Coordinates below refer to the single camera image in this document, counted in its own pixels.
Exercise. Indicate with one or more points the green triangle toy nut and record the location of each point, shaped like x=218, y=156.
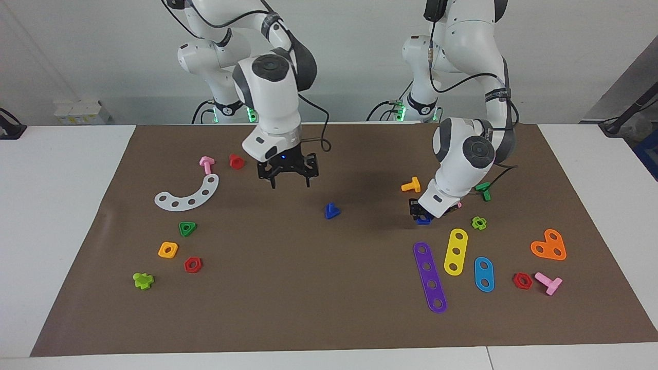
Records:
x=193, y=226

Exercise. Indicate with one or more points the red toy screw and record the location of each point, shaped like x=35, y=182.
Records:
x=236, y=162

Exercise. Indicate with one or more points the green toy screw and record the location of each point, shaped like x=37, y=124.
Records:
x=485, y=191

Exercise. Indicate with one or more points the orange heart hole plate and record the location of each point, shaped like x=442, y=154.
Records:
x=549, y=246

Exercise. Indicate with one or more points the brown table mat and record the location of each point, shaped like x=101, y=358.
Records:
x=308, y=282

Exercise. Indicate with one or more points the blue crate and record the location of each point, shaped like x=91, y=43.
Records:
x=649, y=154

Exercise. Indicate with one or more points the orange toy screw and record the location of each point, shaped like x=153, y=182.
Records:
x=412, y=185

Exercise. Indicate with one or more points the black table clamp device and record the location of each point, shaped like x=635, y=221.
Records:
x=10, y=131

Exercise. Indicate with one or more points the purple four-hole plate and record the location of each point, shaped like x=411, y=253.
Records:
x=429, y=276

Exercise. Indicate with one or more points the white curved hole plate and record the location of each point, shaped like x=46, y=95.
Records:
x=198, y=198

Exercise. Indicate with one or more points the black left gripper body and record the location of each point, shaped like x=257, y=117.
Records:
x=415, y=206

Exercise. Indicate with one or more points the lime cross toy nut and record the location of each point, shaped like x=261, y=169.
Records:
x=483, y=223

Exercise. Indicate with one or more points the lime cross toy screw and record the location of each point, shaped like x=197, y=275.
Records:
x=143, y=281

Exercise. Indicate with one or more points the blue triangle toy screw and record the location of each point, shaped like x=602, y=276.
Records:
x=332, y=211

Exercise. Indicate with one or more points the orange square toy nut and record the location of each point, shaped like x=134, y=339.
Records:
x=162, y=252

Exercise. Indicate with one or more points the yellow three-hole plate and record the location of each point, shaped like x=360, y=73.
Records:
x=456, y=244

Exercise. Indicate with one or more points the pink toy screw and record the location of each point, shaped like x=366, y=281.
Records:
x=552, y=284
x=207, y=165

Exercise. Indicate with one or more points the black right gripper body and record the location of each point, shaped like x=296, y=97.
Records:
x=288, y=164

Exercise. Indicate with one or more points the blue two-hole plate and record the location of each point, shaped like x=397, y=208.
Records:
x=484, y=274

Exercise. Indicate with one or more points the red hexagon toy nut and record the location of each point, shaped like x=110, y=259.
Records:
x=529, y=281
x=199, y=265

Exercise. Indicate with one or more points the blue square toy nut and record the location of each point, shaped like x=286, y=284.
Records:
x=425, y=221

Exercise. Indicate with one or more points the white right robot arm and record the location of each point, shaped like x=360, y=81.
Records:
x=272, y=97

